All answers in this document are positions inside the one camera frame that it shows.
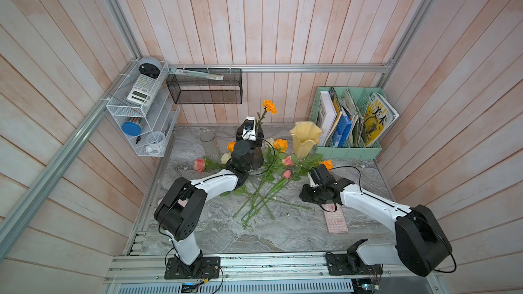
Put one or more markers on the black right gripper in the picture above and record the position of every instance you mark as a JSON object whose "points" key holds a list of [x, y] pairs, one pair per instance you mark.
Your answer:
{"points": [[304, 194]]}

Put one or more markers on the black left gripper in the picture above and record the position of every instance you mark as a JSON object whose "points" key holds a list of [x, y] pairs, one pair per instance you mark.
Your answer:
{"points": [[259, 137]]}

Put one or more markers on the orange carnation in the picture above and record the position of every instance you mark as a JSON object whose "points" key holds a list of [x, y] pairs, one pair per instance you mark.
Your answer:
{"points": [[268, 107]]}

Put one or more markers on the orange rose large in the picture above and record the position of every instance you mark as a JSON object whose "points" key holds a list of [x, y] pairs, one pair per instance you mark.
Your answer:
{"points": [[275, 148]]}

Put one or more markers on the cream rose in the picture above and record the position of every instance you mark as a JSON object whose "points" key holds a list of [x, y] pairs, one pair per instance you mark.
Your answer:
{"points": [[225, 158]]}

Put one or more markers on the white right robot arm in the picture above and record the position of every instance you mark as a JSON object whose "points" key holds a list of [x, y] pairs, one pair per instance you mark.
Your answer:
{"points": [[420, 244]]}

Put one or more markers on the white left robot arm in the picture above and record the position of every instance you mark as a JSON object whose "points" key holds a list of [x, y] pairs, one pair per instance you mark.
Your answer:
{"points": [[180, 210]]}

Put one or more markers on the dark purple glass vase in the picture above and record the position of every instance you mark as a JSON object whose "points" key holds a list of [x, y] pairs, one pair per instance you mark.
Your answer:
{"points": [[257, 158]]}

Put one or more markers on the pink calculator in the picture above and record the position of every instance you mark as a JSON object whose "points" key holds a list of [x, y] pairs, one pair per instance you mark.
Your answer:
{"points": [[335, 219]]}

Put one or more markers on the pink rose centre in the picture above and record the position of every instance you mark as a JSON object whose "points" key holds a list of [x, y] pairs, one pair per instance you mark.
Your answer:
{"points": [[288, 161]]}

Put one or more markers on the pink rose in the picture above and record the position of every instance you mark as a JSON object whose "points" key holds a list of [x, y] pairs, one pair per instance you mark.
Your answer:
{"points": [[206, 164], [288, 161]]}

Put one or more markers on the clear glass vase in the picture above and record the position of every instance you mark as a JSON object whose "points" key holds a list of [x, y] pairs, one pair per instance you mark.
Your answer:
{"points": [[210, 145]]}

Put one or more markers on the yellow ruffled vase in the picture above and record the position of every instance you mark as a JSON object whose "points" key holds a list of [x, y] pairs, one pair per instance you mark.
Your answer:
{"points": [[305, 135]]}

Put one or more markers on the blue folder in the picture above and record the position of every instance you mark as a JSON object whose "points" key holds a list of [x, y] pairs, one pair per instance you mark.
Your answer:
{"points": [[342, 130]]}

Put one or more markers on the pink rose left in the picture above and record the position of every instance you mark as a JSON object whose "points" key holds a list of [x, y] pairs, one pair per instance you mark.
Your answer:
{"points": [[206, 164]]}

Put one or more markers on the white book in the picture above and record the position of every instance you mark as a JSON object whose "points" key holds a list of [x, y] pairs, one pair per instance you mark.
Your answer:
{"points": [[326, 116]]}

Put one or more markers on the mint green file organizer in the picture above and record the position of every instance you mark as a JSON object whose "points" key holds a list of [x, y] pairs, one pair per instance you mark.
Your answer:
{"points": [[355, 101]]}

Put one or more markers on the yellow cover magazine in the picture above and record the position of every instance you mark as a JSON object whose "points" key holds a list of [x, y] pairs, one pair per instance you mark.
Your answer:
{"points": [[379, 117]]}

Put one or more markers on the white mug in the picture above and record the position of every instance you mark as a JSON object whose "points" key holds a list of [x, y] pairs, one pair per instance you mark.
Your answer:
{"points": [[154, 141]]}

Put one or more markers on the white desk calculator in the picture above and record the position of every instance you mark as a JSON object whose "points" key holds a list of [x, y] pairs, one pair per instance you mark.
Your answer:
{"points": [[144, 90]]}

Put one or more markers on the round grey speaker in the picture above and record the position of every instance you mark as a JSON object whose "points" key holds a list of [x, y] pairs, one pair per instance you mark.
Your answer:
{"points": [[150, 66]]}

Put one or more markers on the blue lidded jar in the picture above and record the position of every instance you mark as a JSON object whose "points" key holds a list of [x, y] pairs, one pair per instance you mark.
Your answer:
{"points": [[132, 126]]}

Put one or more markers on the black mesh wall basket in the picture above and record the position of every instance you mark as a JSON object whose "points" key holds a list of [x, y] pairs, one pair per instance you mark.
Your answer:
{"points": [[205, 86]]}

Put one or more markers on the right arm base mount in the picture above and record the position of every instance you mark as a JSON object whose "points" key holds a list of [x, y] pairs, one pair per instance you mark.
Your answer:
{"points": [[349, 263]]}

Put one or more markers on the white wire wall shelf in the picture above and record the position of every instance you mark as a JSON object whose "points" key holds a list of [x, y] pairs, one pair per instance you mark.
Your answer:
{"points": [[161, 115]]}

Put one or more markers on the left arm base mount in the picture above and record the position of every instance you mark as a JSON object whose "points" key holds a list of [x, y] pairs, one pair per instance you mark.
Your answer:
{"points": [[201, 268]]}

